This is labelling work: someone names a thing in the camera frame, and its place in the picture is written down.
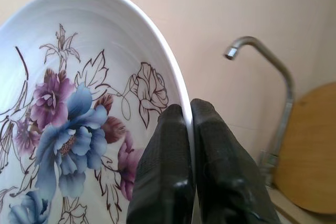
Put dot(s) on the curved metal kitchen faucet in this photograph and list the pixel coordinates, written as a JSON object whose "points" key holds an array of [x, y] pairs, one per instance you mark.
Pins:
{"points": [[284, 108]]}

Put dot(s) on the large floral white plate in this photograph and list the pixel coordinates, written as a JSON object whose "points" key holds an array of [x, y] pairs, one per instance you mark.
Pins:
{"points": [[92, 64]]}

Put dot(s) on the round wooden cutting board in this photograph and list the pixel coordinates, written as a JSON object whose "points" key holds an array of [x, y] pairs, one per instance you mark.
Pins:
{"points": [[309, 142]]}

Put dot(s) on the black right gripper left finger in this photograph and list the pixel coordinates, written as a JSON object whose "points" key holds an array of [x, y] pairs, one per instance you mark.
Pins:
{"points": [[165, 171]]}

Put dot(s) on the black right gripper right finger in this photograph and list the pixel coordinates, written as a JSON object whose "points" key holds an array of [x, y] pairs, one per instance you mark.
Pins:
{"points": [[225, 176]]}

